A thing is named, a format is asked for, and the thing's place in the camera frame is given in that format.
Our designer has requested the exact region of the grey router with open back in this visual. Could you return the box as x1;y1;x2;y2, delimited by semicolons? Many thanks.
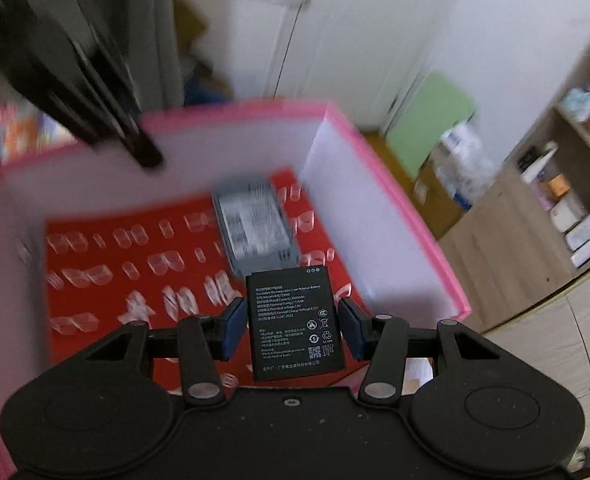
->
210;177;301;278

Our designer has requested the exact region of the floral blanket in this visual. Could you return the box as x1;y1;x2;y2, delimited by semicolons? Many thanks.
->
0;100;76;208

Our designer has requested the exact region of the wooden shelf cabinet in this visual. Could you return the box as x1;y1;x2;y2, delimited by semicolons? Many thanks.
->
440;40;590;331

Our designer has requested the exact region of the green folding table board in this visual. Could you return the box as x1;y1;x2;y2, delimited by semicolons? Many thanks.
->
385;71;476;181

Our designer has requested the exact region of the pink cardboard box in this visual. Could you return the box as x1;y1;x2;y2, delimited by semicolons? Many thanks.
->
0;100;471;476

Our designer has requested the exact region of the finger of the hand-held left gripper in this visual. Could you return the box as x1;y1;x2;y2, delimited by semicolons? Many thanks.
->
75;35;165;171

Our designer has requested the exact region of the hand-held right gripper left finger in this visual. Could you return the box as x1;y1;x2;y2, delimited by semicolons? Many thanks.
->
82;297;246;408

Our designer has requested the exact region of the white tissue paper pack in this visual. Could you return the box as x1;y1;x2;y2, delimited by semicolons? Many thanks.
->
435;122;496;211

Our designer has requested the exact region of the brown cardboard box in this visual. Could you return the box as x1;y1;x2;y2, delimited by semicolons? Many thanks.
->
412;160;466;241

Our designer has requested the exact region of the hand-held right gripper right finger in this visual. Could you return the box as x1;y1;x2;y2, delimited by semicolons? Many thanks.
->
337;297;501;403

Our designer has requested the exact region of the white door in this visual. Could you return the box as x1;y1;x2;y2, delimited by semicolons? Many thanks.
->
225;0;471;131

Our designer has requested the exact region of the black phone battery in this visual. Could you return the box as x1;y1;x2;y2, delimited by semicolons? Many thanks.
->
245;265;348;383

